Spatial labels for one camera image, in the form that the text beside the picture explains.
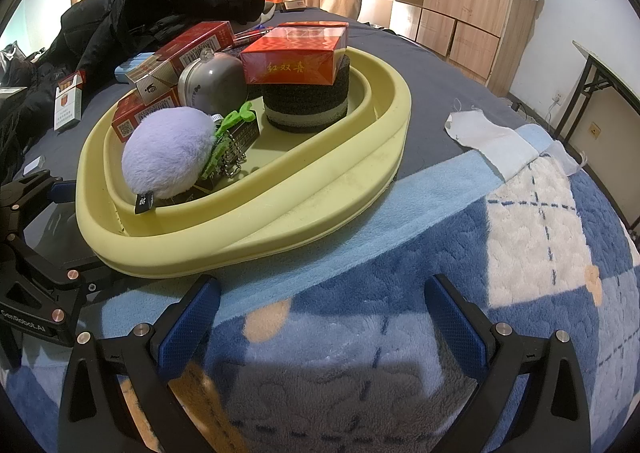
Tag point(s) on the long red white cigarette box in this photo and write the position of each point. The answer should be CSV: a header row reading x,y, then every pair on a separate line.
x,y
190,45

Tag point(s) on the white cloth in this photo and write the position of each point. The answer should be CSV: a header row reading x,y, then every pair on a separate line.
x,y
490,138

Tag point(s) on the white cigarette pack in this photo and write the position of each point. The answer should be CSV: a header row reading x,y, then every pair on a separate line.
x,y
67,105

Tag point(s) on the orange red cigarette box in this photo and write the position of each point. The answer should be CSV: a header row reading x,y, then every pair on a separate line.
x,y
290,65

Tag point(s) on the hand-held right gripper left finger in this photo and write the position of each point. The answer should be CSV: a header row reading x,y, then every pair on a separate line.
x,y
187,328

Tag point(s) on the white wall socket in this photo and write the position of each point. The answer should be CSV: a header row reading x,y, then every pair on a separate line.
x,y
558,97

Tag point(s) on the blue white checkered blanket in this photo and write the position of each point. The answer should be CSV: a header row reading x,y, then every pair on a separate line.
x,y
400,333

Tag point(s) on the small brown box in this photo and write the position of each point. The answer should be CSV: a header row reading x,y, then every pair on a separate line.
x,y
293,6

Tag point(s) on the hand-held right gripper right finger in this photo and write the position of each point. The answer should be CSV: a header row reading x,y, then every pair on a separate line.
x,y
455,328

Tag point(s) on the pale yellow plastic basin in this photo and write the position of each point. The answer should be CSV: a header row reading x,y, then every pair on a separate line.
x,y
300,193

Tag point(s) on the purple plush puff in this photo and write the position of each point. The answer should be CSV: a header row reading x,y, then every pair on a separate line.
x,y
165,153

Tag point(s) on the grey round case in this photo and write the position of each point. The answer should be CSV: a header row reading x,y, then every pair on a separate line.
x,y
215,80

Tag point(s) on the yellow wall socket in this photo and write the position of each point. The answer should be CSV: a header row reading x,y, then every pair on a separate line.
x,y
595,129

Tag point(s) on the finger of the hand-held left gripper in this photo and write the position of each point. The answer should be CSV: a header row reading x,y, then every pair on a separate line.
x,y
70,275
62,190

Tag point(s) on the black sponge with grey band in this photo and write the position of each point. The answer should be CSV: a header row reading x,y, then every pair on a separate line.
x,y
305,103

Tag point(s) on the black folding table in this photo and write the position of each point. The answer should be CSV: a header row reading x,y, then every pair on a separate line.
x,y
607,68

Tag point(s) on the red pen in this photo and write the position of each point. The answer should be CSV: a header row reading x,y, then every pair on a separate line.
x,y
250,35

